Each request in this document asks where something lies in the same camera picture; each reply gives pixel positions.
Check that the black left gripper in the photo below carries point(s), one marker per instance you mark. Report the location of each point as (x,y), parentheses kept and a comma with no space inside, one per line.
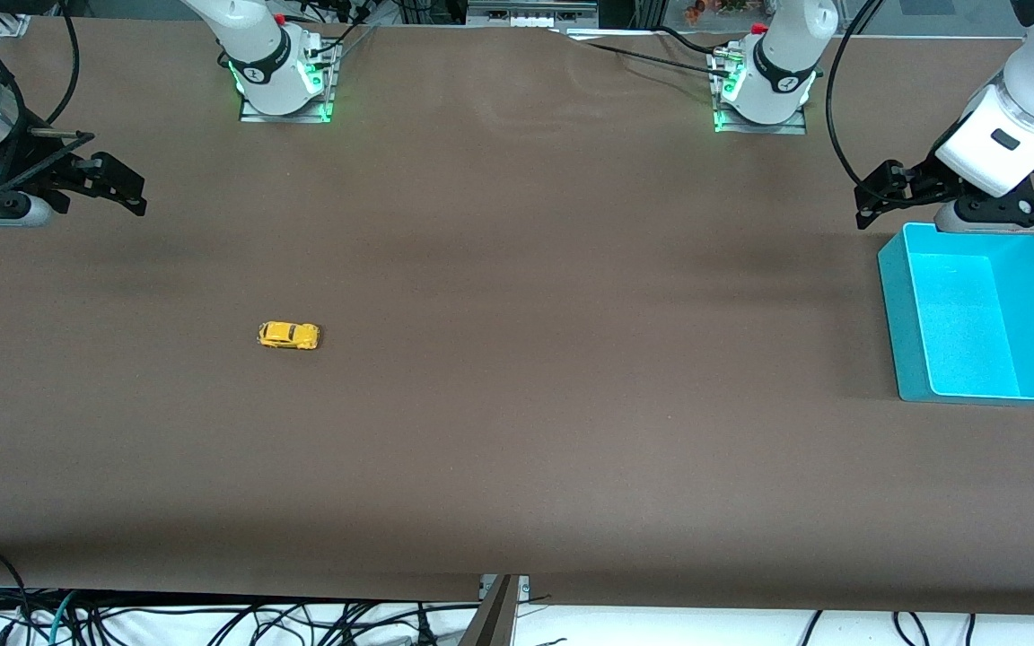
(920,178)

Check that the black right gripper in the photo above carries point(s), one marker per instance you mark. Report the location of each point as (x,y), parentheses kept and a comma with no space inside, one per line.
(32,168)

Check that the yellow beetle toy car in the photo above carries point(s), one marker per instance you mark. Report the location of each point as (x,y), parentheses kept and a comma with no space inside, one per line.
(287,335)

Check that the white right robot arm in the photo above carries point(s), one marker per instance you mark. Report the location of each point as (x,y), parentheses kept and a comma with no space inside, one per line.
(258,54)

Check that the cyan plastic bin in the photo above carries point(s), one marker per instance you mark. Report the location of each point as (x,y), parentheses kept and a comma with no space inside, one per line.
(975,341)

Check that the grey power strip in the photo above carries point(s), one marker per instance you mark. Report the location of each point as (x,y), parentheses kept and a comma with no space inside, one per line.
(530,13)

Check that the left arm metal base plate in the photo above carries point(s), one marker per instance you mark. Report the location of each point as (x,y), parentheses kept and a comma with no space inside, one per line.
(795,127)

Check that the aluminium frame corner profile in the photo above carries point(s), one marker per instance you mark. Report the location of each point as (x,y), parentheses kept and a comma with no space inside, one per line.
(14,25)

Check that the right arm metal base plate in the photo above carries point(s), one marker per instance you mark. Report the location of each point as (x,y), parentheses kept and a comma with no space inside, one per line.
(324,94)

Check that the metal table leg bracket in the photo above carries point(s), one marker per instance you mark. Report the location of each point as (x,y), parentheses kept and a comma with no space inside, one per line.
(499,619)

